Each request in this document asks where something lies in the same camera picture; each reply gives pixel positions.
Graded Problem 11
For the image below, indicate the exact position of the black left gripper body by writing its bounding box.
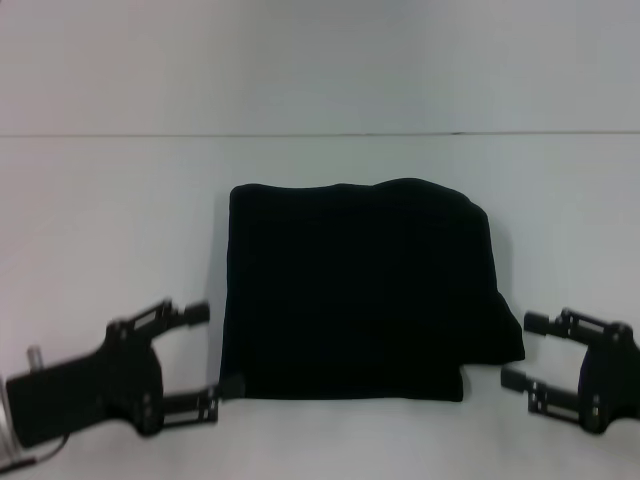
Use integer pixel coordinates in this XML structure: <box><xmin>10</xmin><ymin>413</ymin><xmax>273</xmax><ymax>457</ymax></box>
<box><xmin>4</xmin><ymin>319</ymin><xmax>167</xmax><ymax>449</ymax></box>

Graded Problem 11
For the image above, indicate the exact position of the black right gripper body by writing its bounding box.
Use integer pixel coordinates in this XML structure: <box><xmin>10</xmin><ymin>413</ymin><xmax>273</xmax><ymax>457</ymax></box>
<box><xmin>577</xmin><ymin>323</ymin><xmax>640</xmax><ymax>437</ymax></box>

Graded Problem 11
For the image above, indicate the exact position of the black shirt with FREE print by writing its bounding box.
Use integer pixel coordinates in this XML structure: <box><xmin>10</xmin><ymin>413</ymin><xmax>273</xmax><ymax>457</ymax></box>
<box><xmin>218</xmin><ymin>175</ymin><xmax>526</xmax><ymax>404</ymax></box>

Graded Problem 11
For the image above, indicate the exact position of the dark left arm cable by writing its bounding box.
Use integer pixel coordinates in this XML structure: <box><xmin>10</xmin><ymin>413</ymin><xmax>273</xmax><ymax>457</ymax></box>
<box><xmin>0</xmin><ymin>437</ymin><xmax>69</xmax><ymax>470</ymax></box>

